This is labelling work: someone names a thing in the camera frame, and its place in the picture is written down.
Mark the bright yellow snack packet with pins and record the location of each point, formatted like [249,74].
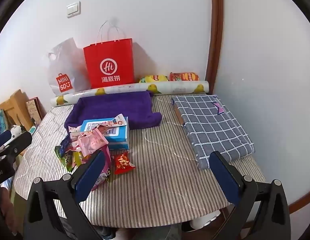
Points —
[73,161]

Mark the orange chips bag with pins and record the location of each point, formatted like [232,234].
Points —
[183,76]

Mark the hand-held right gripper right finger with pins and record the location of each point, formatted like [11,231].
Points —
[223,177]

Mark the illustrated book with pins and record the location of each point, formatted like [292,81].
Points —
[34,111]

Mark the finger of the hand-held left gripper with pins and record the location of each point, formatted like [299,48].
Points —
[16,142]

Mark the grey grid pattern folded cloth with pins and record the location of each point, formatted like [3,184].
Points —
[210,127]

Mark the white table leg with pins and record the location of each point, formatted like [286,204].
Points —
[205,220]

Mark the blue tissue pack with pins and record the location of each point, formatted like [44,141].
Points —
[117,136]

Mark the red paper bag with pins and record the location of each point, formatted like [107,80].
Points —
[108,62]

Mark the dark blue snack packet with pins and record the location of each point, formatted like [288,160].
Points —
[65,143]

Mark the white plastic shopping bag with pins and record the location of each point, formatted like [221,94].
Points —
[67,65]

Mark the brown wooden baseboard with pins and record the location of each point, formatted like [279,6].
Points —
[302,202]

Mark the yellow chips bag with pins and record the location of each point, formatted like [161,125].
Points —
[153,78]

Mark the brown wooden door frame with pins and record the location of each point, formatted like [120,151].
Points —
[215,30]

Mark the green snack packet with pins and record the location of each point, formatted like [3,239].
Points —
[59,154]

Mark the striped mattress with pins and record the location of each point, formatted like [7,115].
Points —
[157,180]

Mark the white light switch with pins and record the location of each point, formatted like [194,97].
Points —
[74,9]

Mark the white plush toy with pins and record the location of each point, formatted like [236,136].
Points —
[17,130]

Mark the light pink cartoon snack packet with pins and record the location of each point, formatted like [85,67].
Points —
[91,141]

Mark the purple towel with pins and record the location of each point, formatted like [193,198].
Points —
[112,105]

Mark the red candy packet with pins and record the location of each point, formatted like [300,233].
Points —
[122,163]

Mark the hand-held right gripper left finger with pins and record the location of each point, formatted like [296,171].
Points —
[91,176]

